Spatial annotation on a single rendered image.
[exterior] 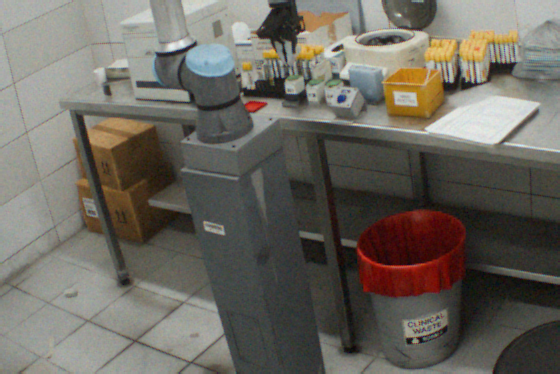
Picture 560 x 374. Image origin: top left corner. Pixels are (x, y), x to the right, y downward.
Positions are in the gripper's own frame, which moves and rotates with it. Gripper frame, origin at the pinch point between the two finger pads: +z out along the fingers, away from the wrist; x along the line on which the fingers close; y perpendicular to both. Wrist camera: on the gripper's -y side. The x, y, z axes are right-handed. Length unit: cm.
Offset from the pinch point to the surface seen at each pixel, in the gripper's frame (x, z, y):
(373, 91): -25.3, 8.8, 4.8
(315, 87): -8.2, 7.1, 0.3
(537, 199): -58, 67, 57
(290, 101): 0.2, 11.3, -1.9
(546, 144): -85, 13, -8
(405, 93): -40.0, 5.7, -1.9
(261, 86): 17.0, 10.4, 6.0
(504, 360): -95, 35, -66
